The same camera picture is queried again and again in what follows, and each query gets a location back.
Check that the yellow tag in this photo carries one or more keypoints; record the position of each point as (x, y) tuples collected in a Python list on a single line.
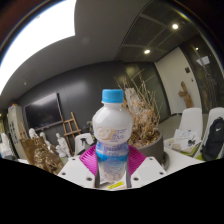
[(115, 185)]

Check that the black backpack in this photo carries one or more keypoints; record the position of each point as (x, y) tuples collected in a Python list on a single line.
[(213, 143)]

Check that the black wall screen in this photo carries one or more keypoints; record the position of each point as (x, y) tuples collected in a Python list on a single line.
[(43, 111)]

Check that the dark spray bottle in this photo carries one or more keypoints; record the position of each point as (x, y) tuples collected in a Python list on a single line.
[(84, 143)]

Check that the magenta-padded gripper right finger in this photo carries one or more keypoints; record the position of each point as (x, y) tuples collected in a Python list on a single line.
[(140, 166)]

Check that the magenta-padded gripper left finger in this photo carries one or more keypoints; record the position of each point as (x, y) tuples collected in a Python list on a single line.
[(85, 166)]

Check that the dark round plant saucer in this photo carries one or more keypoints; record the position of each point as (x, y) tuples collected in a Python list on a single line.
[(166, 161)]

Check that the grey pot with dried plant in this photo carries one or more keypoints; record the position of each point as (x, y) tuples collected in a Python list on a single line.
[(151, 150)]

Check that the white plaster figure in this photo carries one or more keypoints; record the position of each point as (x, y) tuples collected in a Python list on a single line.
[(44, 138), (62, 143)]

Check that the ceiling light panel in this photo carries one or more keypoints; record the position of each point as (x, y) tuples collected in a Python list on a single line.
[(40, 33)]

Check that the brown wooden figure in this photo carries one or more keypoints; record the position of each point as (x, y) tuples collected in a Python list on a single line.
[(185, 95)]

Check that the beige cabinet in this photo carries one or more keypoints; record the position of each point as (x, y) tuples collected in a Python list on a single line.
[(16, 130)]

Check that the white plaster bust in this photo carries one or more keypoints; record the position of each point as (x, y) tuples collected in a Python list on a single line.
[(33, 133)]

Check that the white chair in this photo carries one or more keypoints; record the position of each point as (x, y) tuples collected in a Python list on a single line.
[(91, 138), (190, 121), (213, 116)]

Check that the white blue-capped drink bottle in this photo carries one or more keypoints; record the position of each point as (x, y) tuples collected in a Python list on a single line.
[(112, 133)]

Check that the wooden easel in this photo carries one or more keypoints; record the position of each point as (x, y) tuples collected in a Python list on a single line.
[(71, 128)]

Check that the round ceiling spotlights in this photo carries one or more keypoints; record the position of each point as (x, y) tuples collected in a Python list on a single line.
[(175, 26)]

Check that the stack of printed papers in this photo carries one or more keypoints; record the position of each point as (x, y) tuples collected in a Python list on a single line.
[(183, 140)]

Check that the bronze relief sculpture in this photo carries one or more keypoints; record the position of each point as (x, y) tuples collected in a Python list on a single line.
[(40, 155)]

